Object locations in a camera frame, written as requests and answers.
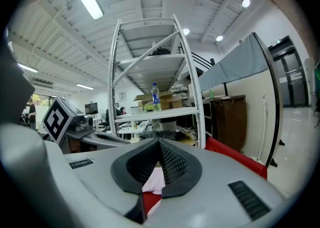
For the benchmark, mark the clear plastic water bottle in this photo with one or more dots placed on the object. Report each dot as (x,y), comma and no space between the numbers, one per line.
(156,99)

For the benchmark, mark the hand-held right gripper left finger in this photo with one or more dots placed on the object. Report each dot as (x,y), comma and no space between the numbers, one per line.
(105,172)

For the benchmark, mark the grey draped cloth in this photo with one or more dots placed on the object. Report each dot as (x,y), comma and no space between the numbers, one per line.
(237,69)

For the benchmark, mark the small green bottle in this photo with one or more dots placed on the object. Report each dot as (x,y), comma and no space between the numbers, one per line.
(211,94)

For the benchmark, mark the white office desk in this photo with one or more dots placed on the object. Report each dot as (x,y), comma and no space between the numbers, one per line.
(130,129)

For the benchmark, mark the white wall poster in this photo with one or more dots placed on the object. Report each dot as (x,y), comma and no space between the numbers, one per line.
(122,96)

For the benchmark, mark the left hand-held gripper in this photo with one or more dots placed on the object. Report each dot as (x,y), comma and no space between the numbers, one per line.
(56,122)

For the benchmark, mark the dark storage bin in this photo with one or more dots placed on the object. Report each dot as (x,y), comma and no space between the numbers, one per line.
(230,122)

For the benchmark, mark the round ceiling downlight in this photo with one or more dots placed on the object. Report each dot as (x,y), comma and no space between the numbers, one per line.
(186,31)
(246,2)
(219,38)

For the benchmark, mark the pink robe garment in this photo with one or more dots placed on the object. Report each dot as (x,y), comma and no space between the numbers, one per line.
(155,182)

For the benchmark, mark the green exit sign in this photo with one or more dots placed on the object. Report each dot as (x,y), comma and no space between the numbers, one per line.
(278,41)

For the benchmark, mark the red cloth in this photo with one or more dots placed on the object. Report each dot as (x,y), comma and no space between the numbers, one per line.
(235,157)

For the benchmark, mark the black computer monitor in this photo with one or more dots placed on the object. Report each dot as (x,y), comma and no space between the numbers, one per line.
(91,108)

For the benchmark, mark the brown cardboard box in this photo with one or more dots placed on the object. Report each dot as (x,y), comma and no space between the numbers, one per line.
(170,102)

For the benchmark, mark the black garbage bag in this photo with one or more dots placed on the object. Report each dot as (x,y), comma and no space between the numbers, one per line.
(161,51)

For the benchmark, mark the black glass double door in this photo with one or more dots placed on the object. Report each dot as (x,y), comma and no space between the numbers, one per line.
(292,79)

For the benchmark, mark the black office chair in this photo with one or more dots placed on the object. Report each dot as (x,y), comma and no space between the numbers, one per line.
(106,120)

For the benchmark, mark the black staircase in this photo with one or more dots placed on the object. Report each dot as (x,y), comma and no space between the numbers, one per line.
(202,60)

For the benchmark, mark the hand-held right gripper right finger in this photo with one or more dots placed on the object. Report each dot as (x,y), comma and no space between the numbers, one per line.
(212,197)

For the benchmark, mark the white pole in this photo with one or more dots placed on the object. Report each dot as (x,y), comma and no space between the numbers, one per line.
(262,127)

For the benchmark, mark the white air conditioner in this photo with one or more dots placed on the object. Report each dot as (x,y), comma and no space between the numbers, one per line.
(42,84)

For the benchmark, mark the beige partition wall panel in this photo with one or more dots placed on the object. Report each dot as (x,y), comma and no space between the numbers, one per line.
(250,112)

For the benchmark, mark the white metal shelf rack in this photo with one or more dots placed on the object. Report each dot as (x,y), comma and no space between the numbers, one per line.
(175,112)

